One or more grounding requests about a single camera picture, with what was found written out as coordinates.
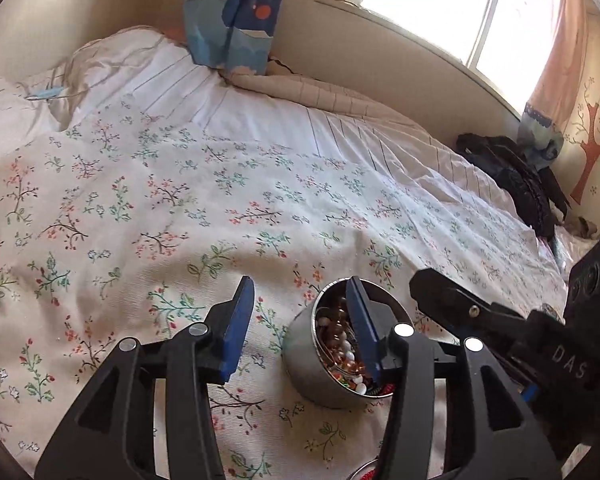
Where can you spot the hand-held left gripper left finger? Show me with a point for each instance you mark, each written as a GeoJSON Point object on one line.
{"type": "Point", "coordinates": [235, 330]}

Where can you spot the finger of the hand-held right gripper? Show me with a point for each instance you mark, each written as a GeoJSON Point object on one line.
{"type": "Point", "coordinates": [460, 300]}

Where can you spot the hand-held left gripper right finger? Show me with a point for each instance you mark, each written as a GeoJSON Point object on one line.
{"type": "Point", "coordinates": [362, 325]}

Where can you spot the round metal tin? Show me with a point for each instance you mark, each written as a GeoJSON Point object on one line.
{"type": "Point", "coordinates": [305, 360]}

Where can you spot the clear plastic bag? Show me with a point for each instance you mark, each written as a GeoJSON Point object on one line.
{"type": "Point", "coordinates": [572, 250]}

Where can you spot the black jacket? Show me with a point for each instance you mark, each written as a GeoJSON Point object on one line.
{"type": "Point", "coordinates": [520, 185]}

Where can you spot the floral bed cover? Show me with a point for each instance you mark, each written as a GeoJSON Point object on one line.
{"type": "Point", "coordinates": [130, 240]}

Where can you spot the white striped duvet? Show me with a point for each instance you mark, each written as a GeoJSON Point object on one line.
{"type": "Point", "coordinates": [260, 125]}

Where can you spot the beige striped blanket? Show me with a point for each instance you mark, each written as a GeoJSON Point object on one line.
{"type": "Point", "coordinates": [320, 95]}

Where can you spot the pink curtain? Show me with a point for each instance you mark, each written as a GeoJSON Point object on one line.
{"type": "Point", "coordinates": [555, 70]}

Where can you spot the window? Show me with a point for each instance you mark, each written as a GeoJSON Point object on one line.
{"type": "Point", "coordinates": [430, 5]}

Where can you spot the blue face mask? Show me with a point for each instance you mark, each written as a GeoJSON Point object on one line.
{"type": "Point", "coordinates": [47, 92]}

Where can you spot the blue patterned curtain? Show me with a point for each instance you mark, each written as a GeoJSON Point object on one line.
{"type": "Point", "coordinates": [230, 15]}

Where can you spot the tree wall decal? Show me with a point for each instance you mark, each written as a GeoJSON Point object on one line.
{"type": "Point", "coordinates": [592, 155]}

